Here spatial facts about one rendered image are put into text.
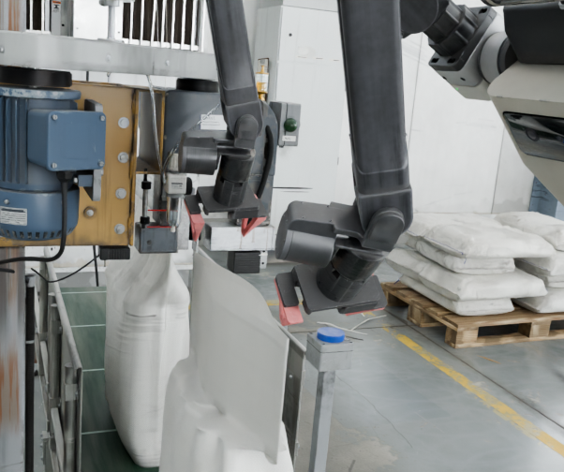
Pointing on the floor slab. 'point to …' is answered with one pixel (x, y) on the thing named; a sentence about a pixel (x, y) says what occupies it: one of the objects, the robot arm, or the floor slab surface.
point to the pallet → (528, 321)
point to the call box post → (321, 420)
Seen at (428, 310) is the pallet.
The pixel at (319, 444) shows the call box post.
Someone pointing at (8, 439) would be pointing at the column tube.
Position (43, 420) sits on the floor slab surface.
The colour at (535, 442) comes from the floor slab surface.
